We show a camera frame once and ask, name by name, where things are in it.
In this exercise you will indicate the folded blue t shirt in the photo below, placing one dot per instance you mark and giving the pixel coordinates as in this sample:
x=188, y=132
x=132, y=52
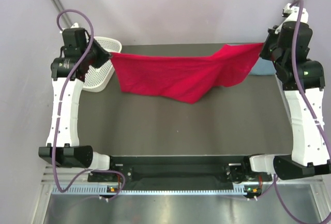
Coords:
x=263, y=68

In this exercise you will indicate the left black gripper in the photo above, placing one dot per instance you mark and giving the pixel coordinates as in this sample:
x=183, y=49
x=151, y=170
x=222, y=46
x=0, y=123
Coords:
x=103, y=55

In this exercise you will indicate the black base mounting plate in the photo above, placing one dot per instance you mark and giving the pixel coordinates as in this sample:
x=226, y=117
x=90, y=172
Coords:
x=220, y=168

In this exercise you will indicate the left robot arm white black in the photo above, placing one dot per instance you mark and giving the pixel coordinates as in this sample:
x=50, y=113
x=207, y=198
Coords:
x=63, y=147

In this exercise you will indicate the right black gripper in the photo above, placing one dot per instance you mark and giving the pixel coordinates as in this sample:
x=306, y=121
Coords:
x=273, y=33

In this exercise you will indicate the white perforated plastic basket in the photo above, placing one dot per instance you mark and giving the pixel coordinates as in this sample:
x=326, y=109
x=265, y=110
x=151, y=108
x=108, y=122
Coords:
x=97, y=78

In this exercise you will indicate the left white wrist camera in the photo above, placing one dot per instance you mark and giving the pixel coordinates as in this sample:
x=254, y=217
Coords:
x=75, y=25

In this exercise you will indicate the aluminium frame rail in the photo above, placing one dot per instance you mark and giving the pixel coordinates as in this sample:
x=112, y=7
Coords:
x=65, y=175

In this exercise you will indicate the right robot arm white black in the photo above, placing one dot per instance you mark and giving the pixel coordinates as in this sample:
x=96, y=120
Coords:
x=303, y=86

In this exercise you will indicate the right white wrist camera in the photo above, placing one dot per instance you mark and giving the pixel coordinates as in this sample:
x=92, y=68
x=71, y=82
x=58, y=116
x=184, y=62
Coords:
x=291, y=14

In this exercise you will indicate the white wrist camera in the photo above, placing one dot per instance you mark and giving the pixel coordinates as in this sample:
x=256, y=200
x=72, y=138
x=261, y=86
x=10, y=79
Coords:
x=291, y=14
x=75, y=25

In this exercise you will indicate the red t shirt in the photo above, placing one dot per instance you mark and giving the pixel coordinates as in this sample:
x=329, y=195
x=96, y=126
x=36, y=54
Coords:
x=185, y=79

